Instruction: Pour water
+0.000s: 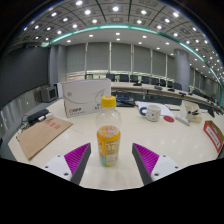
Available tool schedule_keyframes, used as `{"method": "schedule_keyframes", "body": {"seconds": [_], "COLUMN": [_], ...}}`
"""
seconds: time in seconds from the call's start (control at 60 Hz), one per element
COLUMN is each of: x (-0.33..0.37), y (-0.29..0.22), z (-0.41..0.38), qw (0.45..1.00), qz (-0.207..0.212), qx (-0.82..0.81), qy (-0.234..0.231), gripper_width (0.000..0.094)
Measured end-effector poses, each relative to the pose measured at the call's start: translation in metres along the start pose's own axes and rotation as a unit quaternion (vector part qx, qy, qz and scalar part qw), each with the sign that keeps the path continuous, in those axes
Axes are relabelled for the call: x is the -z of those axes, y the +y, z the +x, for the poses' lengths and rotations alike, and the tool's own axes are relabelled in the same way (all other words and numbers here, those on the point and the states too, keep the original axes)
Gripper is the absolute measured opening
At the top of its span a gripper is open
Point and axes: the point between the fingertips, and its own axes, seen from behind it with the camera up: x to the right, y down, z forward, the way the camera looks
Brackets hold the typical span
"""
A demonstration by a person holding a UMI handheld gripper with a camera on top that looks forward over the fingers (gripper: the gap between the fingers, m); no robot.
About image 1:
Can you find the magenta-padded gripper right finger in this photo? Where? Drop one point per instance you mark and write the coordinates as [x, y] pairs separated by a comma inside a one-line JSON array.
[[163, 165]]

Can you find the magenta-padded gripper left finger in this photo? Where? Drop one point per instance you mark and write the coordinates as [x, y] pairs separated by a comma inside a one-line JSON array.
[[58, 165]]

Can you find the yellow-capped orange juice bottle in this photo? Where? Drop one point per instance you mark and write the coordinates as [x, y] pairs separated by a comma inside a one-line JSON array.
[[108, 143]]

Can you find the brown paper envelope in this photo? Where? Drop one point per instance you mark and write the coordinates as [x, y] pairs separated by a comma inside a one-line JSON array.
[[41, 135]]

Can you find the flat round red coaster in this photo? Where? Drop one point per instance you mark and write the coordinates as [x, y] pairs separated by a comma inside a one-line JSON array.
[[169, 119]]

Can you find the small white box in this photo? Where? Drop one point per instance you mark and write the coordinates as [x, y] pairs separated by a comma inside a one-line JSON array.
[[182, 120]]

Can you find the black power adapter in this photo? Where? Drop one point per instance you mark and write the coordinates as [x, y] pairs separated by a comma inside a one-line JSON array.
[[38, 115]]

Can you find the red and brown cardboard box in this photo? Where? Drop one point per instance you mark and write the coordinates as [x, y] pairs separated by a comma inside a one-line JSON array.
[[213, 133]]

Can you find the white desk organizer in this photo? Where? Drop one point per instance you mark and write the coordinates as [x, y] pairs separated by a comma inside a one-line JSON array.
[[190, 110]]

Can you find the white cardboard box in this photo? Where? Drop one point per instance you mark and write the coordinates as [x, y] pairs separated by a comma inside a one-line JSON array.
[[85, 98]]

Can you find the grey boxy monitor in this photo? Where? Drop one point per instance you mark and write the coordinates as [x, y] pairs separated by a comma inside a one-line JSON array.
[[49, 93]]

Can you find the row of black office chairs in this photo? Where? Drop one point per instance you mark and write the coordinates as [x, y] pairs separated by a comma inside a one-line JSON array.
[[133, 78]]

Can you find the group of ceiling lights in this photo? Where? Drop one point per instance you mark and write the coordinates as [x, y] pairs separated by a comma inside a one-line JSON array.
[[115, 9]]

